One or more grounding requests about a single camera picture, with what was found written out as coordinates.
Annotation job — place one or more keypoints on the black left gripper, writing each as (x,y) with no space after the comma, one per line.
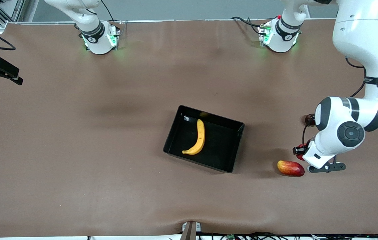
(299,150)

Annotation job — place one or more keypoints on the small red yellow apple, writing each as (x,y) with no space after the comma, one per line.
(300,157)

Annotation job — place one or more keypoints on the black plastic box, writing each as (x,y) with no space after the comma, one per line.
(215,156)

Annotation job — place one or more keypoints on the yellow banana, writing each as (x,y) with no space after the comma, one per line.
(201,136)

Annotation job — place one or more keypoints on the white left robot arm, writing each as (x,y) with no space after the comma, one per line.
(359,40)

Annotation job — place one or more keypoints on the red yellow mango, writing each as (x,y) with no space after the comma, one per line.
(290,168)

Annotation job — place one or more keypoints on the dark purple mangosteen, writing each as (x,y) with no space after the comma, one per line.
(309,119)

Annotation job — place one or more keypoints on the aluminium frame corner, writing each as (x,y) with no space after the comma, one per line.
(2,26)

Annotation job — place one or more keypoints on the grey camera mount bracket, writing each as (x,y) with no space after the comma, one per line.
(190,230)

